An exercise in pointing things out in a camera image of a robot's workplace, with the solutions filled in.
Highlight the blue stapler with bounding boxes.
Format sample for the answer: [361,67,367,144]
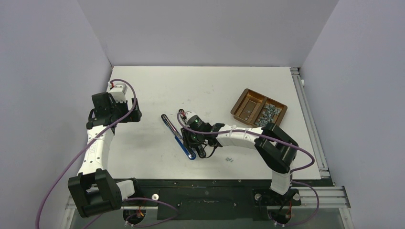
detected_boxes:
[161,114,196,160]

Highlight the black stapler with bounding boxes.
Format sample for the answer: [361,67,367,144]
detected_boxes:
[178,108,208,159]

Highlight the brown plastic tray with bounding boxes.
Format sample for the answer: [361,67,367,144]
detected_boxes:
[230,88,288,127]

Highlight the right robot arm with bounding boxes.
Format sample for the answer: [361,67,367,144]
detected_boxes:
[178,112,298,204]

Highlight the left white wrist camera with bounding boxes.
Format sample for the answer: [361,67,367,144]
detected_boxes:
[108,83,128,103]

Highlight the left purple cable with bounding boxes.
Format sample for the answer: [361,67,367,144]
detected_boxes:
[34,78,180,229]

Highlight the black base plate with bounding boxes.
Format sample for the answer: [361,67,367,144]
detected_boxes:
[111,178,302,221]

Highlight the aluminium side rail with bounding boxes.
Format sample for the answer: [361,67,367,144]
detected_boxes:
[290,67,330,178]

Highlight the aluminium front rail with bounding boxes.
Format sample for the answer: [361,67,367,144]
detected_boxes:
[65,186,351,210]

